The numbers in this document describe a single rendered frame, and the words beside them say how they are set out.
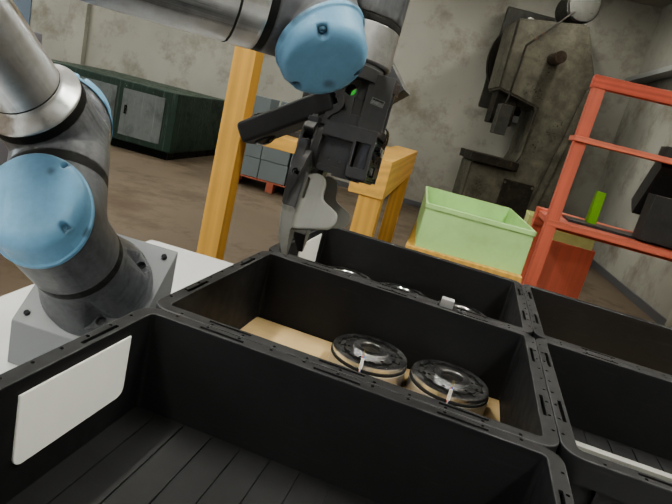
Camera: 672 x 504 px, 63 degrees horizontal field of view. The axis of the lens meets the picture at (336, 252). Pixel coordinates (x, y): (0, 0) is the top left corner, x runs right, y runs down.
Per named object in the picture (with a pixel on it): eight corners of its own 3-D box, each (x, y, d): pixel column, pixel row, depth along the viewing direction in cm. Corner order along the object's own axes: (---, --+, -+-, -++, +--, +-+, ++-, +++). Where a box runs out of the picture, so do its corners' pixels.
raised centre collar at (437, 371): (430, 381, 69) (431, 376, 69) (433, 365, 74) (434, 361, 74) (468, 394, 68) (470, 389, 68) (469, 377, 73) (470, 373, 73)
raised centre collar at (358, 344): (348, 351, 72) (349, 347, 71) (357, 339, 76) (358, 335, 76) (384, 364, 71) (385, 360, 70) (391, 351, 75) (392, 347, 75)
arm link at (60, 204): (19, 302, 68) (-44, 247, 56) (31, 211, 74) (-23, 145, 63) (119, 289, 69) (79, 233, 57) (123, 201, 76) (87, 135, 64)
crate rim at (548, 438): (144, 325, 55) (148, 303, 54) (261, 263, 83) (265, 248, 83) (553, 475, 47) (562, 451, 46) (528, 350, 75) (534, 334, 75)
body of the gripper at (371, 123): (361, 187, 57) (395, 70, 55) (285, 166, 58) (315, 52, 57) (373, 190, 64) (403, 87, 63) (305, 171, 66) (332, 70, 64)
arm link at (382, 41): (324, 9, 56) (341, 34, 64) (312, 54, 57) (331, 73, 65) (394, 24, 55) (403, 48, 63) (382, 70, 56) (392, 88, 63)
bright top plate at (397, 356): (322, 355, 70) (324, 351, 70) (343, 330, 79) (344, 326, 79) (399, 383, 68) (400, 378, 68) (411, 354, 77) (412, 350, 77)
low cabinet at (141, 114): (223, 155, 867) (234, 102, 846) (167, 161, 685) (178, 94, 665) (104, 122, 891) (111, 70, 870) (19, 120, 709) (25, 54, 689)
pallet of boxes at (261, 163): (226, 181, 656) (243, 91, 630) (245, 176, 724) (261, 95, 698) (310, 204, 646) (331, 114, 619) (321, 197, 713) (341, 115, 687)
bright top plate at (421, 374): (407, 386, 67) (408, 382, 67) (415, 355, 77) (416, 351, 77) (488, 414, 66) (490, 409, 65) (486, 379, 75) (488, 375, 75)
